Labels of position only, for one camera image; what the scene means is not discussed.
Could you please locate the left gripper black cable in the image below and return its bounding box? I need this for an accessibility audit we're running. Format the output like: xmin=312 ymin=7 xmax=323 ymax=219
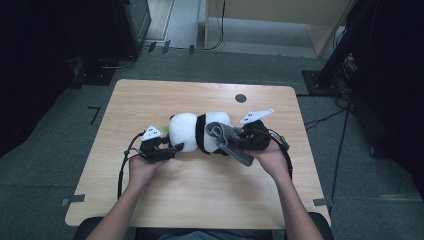
xmin=117 ymin=131 xmax=146 ymax=199

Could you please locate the grey floor tape strip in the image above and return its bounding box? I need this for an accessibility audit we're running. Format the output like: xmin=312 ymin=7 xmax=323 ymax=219
xmin=313 ymin=197 xmax=334 ymax=208
xmin=61 ymin=194 xmax=87 ymax=207

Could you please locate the black floor base plate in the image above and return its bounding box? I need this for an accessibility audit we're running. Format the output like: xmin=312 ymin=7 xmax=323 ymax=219
xmin=71 ymin=56 xmax=117 ymax=88

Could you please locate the person's lap clothing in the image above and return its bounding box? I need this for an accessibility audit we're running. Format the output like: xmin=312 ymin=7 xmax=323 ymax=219
xmin=134 ymin=228 xmax=284 ymax=240

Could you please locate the black metal stand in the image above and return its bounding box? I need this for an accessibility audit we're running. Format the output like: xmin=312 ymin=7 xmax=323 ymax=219
xmin=301 ymin=0 xmax=371 ymax=98

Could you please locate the black monitor cabinet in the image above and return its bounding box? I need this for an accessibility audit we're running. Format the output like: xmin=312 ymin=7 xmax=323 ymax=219
xmin=113 ymin=0 xmax=153 ymax=59

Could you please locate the grey cloth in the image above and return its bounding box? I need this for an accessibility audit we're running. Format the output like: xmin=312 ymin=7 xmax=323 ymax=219
xmin=205 ymin=121 xmax=255 ymax=168

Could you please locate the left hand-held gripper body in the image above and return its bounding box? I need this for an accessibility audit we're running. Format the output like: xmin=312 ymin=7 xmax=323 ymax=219
xmin=139 ymin=124 xmax=172 ymax=163

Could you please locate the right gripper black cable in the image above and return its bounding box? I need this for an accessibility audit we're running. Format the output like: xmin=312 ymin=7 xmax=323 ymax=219
xmin=266 ymin=128 xmax=294 ymax=179

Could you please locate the panda plush toy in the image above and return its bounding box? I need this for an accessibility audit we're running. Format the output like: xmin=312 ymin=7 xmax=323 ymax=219
xmin=164 ymin=111 xmax=234 ymax=156

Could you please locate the person's left hand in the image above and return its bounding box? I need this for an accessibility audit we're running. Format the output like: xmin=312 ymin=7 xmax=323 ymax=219
xmin=128 ymin=154 xmax=169 ymax=191

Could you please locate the person's right hand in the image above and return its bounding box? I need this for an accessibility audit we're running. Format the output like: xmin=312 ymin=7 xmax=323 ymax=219
xmin=244 ymin=139 xmax=291 ymax=183

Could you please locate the long black floor cable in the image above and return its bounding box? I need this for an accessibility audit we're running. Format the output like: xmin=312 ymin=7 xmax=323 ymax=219
xmin=329 ymin=106 xmax=351 ymax=201

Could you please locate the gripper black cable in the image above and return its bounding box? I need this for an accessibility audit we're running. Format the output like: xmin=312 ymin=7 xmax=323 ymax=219
xmin=117 ymin=131 xmax=146 ymax=199
xmin=266 ymin=128 xmax=294 ymax=179

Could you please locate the hanging black cable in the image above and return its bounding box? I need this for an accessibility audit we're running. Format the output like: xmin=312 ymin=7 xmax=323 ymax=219
xmin=206 ymin=0 xmax=226 ymax=51

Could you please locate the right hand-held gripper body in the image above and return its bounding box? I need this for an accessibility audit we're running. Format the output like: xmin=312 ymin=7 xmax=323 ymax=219
xmin=238 ymin=108 xmax=275 ymax=151

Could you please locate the black chair armrest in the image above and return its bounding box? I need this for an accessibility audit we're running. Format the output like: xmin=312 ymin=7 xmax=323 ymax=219
xmin=308 ymin=212 xmax=334 ymax=240
xmin=73 ymin=216 xmax=104 ymax=240

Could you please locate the black angled floor tape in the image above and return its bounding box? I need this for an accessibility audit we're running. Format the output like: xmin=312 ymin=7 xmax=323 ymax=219
xmin=87 ymin=105 xmax=102 ymax=126

